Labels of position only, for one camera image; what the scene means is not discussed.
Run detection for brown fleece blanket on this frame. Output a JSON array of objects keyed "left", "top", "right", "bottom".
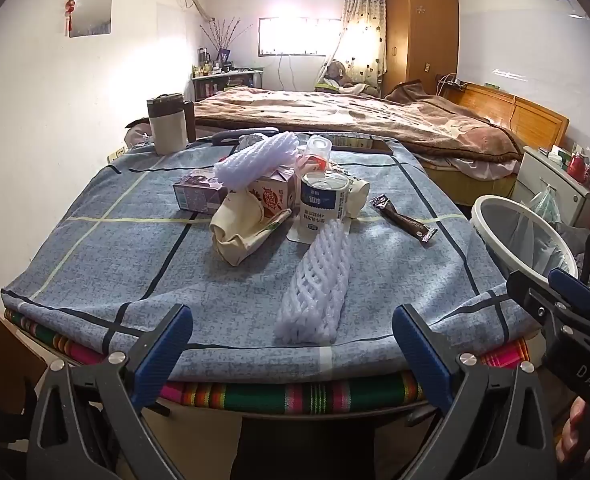
[{"left": 195, "top": 80, "right": 526, "bottom": 168}]

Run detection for white round trash bin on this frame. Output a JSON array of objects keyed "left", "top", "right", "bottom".
[{"left": 471, "top": 195, "right": 578, "bottom": 281}]

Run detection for bed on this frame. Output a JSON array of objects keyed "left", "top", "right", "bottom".
[{"left": 195, "top": 80, "right": 570, "bottom": 206}]

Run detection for blue plaid tablecloth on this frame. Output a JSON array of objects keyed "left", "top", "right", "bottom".
[{"left": 1, "top": 132, "right": 540, "bottom": 383}]

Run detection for wall mirror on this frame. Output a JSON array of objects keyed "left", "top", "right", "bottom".
[{"left": 69, "top": 0, "right": 113, "bottom": 38}]

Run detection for white foam fruit net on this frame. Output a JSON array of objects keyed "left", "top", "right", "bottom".
[
  {"left": 276, "top": 220, "right": 353, "bottom": 346},
  {"left": 214, "top": 131, "right": 300, "bottom": 192}
]

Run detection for white nightstand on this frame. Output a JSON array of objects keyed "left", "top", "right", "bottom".
[{"left": 512, "top": 146, "right": 590, "bottom": 221}]

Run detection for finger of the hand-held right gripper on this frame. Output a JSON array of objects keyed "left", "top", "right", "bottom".
[
  {"left": 548, "top": 267, "right": 590, "bottom": 323},
  {"left": 506, "top": 269, "right": 590, "bottom": 335}
]

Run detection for red and white drink carton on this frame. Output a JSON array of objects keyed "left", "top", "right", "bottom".
[{"left": 245, "top": 167, "right": 300, "bottom": 213}]

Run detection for patterned curtain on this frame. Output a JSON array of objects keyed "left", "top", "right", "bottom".
[{"left": 325, "top": 0, "right": 388, "bottom": 93}]

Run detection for dry branches in vase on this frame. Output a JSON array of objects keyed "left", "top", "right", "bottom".
[{"left": 200, "top": 17, "right": 253, "bottom": 61}]

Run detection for small white paper cup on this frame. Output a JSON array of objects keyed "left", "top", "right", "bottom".
[{"left": 345, "top": 176, "right": 370, "bottom": 218}]

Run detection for window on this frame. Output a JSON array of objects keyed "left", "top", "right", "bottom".
[{"left": 258, "top": 16, "right": 343, "bottom": 57}]

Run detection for dark blue glasses case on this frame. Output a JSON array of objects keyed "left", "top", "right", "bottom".
[{"left": 212, "top": 127, "right": 280, "bottom": 148}]

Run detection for wooden headboard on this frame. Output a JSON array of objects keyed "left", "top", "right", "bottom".
[{"left": 445, "top": 82, "right": 570, "bottom": 151}]

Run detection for clear plastic bottle red cap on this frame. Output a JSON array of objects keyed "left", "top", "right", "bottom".
[{"left": 302, "top": 135, "right": 333, "bottom": 173}]

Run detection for clear bin liner bag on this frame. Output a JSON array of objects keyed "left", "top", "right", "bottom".
[{"left": 490, "top": 202, "right": 570, "bottom": 276}]

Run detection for cluttered side shelf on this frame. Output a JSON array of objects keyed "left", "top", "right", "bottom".
[{"left": 191, "top": 67, "right": 266, "bottom": 103}]

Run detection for person's right hand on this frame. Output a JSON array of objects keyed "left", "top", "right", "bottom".
[{"left": 559, "top": 399, "right": 590, "bottom": 462}]

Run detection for wooden wardrobe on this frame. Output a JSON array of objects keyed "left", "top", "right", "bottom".
[{"left": 384, "top": 0, "right": 460, "bottom": 96}]

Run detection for purple drink carton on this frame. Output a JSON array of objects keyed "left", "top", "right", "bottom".
[{"left": 173, "top": 169, "right": 228, "bottom": 212}]

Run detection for brown teddy bear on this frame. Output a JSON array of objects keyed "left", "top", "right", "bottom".
[{"left": 320, "top": 60, "right": 356, "bottom": 91}]

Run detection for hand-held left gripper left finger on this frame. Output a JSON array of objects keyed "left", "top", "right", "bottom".
[{"left": 27, "top": 304, "right": 194, "bottom": 480}]

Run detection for grey armchair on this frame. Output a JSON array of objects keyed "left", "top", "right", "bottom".
[{"left": 560, "top": 220, "right": 590, "bottom": 286}]

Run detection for red jar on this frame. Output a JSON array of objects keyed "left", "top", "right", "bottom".
[{"left": 567, "top": 152, "right": 588, "bottom": 181}]

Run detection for brown snack wrapper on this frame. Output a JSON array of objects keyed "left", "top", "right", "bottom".
[{"left": 369, "top": 195, "right": 440, "bottom": 246}]

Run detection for blue and white tin can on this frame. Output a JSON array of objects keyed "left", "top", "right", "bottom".
[{"left": 301, "top": 171, "right": 350, "bottom": 223}]

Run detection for green printed plastic bag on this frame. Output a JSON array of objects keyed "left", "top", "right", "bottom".
[{"left": 525, "top": 185, "right": 563, "bottom": 226}]

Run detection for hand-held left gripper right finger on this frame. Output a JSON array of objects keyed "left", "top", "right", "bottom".
[{"left": 392, "top": 304, "right": 558, "bottom": 480}]

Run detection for white thermos brown lid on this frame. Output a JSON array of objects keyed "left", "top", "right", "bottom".
[{"left": 147, "top": 93, "right": 188, "bottom": 156}]

